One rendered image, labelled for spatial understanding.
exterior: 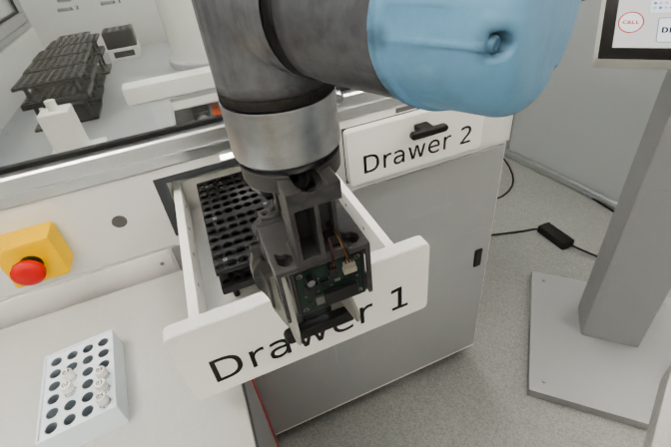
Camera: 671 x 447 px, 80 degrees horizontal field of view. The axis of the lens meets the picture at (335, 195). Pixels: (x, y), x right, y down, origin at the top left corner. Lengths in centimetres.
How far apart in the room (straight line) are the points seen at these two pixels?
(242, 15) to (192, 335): 31
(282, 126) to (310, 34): 8
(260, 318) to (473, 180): 64
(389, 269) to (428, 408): 97
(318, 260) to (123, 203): 46
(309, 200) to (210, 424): 37
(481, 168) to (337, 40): 79
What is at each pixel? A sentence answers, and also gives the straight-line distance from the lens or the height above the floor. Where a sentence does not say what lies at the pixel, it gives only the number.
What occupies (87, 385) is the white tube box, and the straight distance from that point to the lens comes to 64.
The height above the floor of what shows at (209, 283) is 84.
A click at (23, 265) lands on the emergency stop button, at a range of 69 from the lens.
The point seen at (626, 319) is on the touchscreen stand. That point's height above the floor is 16.
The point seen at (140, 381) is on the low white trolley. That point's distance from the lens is 64.
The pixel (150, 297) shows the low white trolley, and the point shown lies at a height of 76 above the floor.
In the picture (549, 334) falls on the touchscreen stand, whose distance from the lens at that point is 157.
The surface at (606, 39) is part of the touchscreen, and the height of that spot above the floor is 99.
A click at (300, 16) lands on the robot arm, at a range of 18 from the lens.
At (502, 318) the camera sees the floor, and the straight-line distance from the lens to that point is 161.
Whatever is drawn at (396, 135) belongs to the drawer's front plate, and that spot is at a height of 90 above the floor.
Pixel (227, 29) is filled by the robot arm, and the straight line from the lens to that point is 22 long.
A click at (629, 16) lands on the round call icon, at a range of 99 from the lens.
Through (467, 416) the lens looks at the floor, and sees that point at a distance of 140.
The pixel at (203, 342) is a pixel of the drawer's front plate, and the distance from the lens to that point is 44.
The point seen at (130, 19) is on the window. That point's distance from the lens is 62.
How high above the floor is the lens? 124
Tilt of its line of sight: 35 degrees down
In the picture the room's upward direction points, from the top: 7 degrees counter-clockwise
